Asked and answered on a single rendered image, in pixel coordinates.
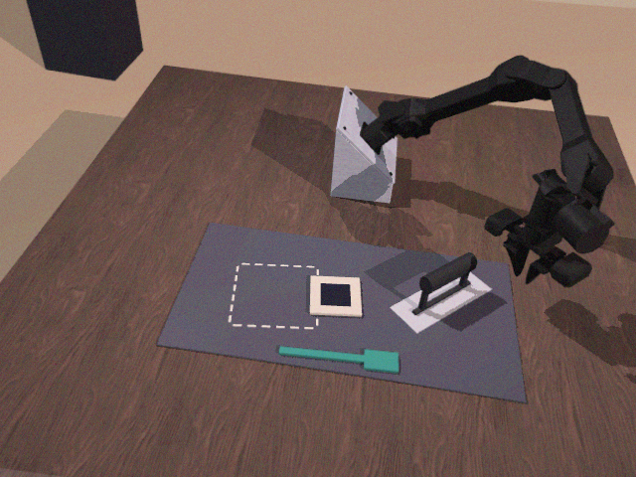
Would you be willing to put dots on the tan square tile with white border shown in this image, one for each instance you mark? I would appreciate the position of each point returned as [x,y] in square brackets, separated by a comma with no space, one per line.
[338,296]

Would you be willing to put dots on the teal flat trowel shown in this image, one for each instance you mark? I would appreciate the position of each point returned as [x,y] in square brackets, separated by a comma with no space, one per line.
[373,360]

